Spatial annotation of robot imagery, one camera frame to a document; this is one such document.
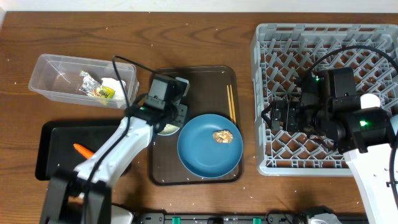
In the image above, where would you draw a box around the foil snack wrapper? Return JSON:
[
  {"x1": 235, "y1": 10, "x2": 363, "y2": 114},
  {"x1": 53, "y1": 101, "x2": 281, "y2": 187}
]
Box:
[{"x1": 80, "y1": 70, "x2": 115, "y2": 99}]

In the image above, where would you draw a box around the dried mushroom piece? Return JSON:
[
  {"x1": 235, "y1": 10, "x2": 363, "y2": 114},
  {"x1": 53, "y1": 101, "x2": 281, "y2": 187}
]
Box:
[{"x1": 213, "y1": 130, "x2": 233, "y2": 144}]

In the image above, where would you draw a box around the wooden chopstick left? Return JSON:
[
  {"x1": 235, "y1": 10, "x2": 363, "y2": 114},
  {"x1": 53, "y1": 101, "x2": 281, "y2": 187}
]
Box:
[{"x1": 226, "y1": 85, "x2": 234, "y2": 123}]

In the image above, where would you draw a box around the grey dishwasher rack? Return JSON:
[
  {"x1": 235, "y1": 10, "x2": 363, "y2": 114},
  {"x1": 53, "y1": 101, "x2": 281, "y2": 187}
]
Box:
[{"x1": 251, "y1": 24, "x2": 397, "y2": 177}]

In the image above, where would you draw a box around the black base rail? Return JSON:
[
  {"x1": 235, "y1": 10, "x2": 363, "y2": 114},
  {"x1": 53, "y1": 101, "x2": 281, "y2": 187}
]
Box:
[{"x1": 108, "y1": 203, "x2": 373, "y2": 224}]

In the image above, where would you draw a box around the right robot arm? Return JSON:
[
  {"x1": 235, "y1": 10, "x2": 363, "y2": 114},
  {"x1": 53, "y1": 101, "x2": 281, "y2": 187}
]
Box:
[{"x1": 261, "y1": 67, "x2": 397, "y2": 223}]

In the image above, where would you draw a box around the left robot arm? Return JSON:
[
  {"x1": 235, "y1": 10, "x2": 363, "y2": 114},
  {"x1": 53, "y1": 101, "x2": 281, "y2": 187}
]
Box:
[{"x1": 40, "y1": 74, "x2": 190, "y2": 223}]

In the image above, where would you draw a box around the dark blue plate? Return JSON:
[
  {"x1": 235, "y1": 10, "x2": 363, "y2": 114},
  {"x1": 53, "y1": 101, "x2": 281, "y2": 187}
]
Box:
[{"x1": 177, "y1": 114, "x2": 244, "y2": 179}]

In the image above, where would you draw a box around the pink plastic cup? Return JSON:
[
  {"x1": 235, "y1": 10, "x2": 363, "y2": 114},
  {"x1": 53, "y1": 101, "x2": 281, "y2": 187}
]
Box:
[{"x1": 360, "y1": 93, "x2": 381, "y2": 109}]

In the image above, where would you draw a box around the wooden chopstick right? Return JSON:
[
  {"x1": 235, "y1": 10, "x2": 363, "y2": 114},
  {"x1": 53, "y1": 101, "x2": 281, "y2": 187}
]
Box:
[{"x1": 229, "y1": 85, "x2": 236, "y2": 125}]

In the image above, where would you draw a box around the orange carrot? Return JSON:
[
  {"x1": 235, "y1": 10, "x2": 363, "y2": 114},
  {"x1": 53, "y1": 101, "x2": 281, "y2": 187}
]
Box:
[{"x1": 73, "y1": 143, "x2": 94, "y2": 159}]

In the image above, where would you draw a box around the light blue plastic cup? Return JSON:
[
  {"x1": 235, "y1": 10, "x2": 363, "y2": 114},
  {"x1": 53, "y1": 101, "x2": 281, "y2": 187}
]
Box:
[{"x1": 390, "y1": 114, "x2": 398, "y2": 135}]

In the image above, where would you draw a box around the black plastic bin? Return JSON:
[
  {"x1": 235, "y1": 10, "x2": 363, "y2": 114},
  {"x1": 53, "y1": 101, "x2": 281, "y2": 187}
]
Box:
[{"x1": 35, "y1": 119, "x2": 120, "y2": 180}]

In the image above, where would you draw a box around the white tissue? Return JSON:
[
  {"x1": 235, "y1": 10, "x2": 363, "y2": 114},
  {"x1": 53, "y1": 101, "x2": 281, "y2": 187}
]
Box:
[{"x1": 101, "y1": 78, "x2": 126, "y2": 100}]

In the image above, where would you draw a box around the wooden chopstick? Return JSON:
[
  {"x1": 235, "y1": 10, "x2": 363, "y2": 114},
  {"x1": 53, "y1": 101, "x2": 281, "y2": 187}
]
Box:
[
  {"x1": 229, "y1": 85, "x2": 236, "y2": 125},
  {"x1": 226, "y1": 85, "x2": 234, "y2": 123}
]

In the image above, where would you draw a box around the light blue rice bowl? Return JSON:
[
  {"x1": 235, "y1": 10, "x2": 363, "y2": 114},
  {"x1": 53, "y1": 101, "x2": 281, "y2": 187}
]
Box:
[{"x1": 158, "y1": 124, "x2": 180, "y2": 136}]

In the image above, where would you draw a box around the clear plastic bin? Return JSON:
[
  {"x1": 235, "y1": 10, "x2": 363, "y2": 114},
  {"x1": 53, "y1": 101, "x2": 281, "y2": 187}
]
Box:
[{"x1": 29, "y1": 54, "x2": 126, "y2": 110}]

